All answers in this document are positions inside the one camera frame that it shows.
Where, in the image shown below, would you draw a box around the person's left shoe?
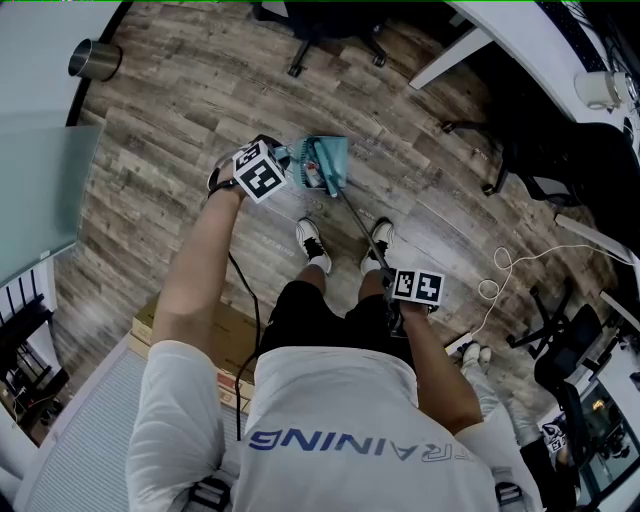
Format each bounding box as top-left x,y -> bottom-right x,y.
294,218 -> 334,274

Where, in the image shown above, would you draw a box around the black keyboard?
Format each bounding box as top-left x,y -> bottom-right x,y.
537,0 -> 609,74

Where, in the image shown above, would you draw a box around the person's shoe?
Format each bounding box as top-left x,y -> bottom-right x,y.
359,218 -> 396,274
294,218 -> 334,274

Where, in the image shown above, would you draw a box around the white slatted wall panel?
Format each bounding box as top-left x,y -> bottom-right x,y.
22,344 -> 239,512

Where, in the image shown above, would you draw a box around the black metal railing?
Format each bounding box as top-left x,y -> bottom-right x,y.
0,272 -> 71,441

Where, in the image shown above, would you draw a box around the black mesh office chair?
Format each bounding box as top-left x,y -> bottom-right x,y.
442,118 -> 640,207

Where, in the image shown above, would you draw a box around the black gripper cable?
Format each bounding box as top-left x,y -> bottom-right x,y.
206,149 -> 262,444

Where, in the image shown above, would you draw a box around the teal dustpan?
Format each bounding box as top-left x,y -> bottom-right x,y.
273,134 -> 351,191

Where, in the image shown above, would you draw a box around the person's white shirt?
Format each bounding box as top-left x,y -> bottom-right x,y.
124,338 -> 546,512

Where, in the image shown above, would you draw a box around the teal broom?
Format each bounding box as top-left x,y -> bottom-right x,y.
310,138 -> 394,275

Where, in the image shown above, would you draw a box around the white power strip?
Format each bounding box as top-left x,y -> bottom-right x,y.
443,331 -> 475,357

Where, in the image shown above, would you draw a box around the black headrest office chair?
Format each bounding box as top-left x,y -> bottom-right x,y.
252,0 -> 390,78

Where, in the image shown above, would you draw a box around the person's left leg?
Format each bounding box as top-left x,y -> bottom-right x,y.
298,262 -> 332,294

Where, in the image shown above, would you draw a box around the red label cardboard box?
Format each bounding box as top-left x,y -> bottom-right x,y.
214,367 -> 257,419

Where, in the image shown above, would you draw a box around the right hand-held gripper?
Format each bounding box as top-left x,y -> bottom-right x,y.
383,268 -> 447,336

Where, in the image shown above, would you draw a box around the person's right shoe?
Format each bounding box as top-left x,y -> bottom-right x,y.
359,218 -> 396,274

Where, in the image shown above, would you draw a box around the metal cylindrical bin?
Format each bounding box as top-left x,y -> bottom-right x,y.
67,38 -> 125,83

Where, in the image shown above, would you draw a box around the frosted glass panel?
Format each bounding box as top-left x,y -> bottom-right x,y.
0,123 -> 105,289

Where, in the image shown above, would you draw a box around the person's right leg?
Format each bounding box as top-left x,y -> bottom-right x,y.
355,267 -> 387,307

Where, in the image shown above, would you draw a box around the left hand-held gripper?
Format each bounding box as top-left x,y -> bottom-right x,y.
232,133 -> 291,205

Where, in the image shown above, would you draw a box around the brown cardboard box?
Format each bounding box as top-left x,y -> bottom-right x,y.
127,294 -> 262,362

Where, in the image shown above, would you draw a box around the white office desk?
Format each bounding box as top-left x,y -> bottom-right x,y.
408,0 -> 640,126

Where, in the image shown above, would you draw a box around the white floor cable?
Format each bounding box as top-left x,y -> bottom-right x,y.
469,243 -> 626,341

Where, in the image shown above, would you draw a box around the person's left forearm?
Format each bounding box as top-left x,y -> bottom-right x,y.
149,185 -> 250,351

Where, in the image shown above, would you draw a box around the black harness strap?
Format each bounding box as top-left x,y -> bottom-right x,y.
187,475 -> 233,512
493,480 -> 525,512

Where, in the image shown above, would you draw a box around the person's leg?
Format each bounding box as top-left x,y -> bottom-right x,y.
355,267 -> 387,307
298,262 -> 332,294

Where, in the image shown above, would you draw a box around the person's right forearm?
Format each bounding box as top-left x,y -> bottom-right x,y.
399,305 -> 485,437

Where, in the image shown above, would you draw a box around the person's black shorts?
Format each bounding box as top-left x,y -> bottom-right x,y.
258,278 -> 417,374

